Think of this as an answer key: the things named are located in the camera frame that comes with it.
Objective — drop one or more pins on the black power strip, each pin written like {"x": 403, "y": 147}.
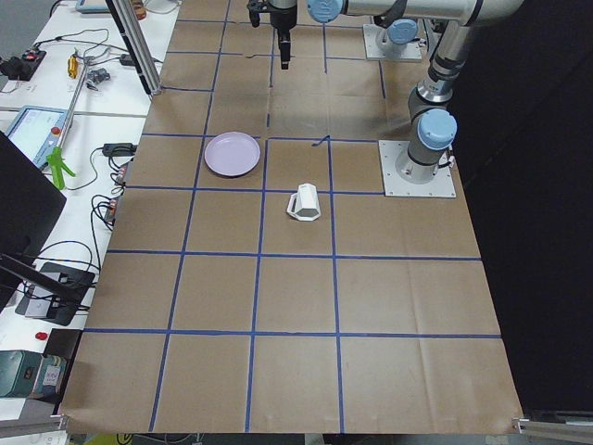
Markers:
{"x": 22, "y": 68}

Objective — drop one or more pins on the green handled reacher tool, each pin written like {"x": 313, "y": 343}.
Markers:
{"x": 54, "y": 159}

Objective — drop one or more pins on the black monitor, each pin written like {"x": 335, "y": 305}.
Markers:
{"x": 30, "y": 206}

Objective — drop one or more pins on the black docking hub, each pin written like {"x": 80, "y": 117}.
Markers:
{"x": 55, "y": 293}

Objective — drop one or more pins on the lilac round plate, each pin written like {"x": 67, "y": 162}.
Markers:
{"x": 232, "y": 154}

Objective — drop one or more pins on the green box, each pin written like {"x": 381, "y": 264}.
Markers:
{"x": 19, "y": 371}

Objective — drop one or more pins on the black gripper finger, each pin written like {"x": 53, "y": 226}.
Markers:
{"x": 284, "y": 43}

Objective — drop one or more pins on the yellow tool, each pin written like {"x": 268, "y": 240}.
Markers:
{"x": 72, "y": 66}

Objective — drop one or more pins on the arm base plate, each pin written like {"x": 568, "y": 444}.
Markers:
{"x": 402, "y": 177}
{"x": 373, "y": 52}

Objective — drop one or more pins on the black power adapter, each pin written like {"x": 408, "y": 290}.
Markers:
{"x": 118, "y": 149}

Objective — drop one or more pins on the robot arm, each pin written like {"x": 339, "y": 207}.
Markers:
{"x": 397, "y": 37}
{"x": 435, "y": 89}

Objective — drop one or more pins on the white faceted cup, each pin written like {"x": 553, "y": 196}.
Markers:
{"x": 304, "y": 204}

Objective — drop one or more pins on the aluminium frame post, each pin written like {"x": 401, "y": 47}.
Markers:
{"x": 129, "y": 28}

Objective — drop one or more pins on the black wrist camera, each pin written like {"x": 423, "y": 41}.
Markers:
{"x": 255, "y": 9}

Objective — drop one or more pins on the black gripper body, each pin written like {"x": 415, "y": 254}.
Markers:
{"x": 282, "y": 19}

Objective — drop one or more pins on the blue teach pendant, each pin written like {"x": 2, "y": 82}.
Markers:
{"x": 35, "y": 132}

